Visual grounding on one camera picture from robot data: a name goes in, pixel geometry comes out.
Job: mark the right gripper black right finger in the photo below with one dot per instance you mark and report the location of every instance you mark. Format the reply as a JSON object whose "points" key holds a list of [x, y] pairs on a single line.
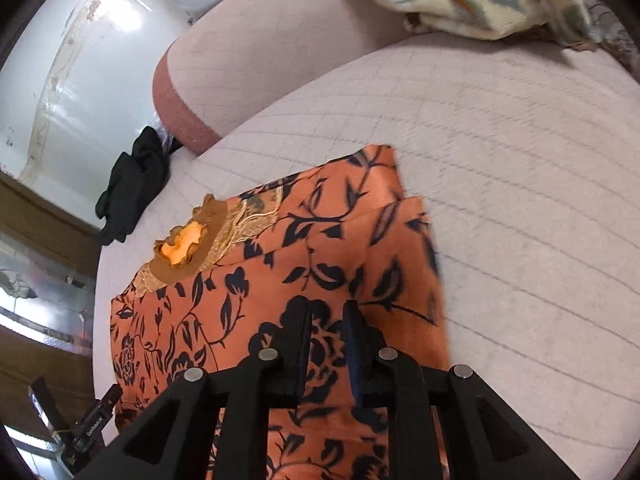
{"points": [[441, 423]]}

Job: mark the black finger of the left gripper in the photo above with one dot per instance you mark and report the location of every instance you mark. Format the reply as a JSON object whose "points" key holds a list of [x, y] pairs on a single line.
{"points": [[77, 443]]}

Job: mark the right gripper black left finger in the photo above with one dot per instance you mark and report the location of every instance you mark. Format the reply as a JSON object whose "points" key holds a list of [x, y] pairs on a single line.
{"points": [[214, 423]]}

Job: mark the orange black floral garment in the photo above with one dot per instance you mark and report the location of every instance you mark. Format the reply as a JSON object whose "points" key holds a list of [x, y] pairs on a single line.
{"points": [[219, 287]]}

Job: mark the black clothes pile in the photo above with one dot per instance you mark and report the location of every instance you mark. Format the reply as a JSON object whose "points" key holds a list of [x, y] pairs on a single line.
{"points": [[135, 180]]}

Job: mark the wooden glass panel door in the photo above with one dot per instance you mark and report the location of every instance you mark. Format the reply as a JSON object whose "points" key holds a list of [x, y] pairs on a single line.
{"points": [[48, 279]]}

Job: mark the pink sofa bolster armrest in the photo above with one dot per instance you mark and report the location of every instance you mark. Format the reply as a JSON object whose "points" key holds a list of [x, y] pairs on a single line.
{"points": [[244, 55]]}

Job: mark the striped beige brown quilt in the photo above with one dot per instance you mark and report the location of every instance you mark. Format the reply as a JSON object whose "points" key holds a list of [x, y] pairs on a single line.
{"points": [[614, 38]]}

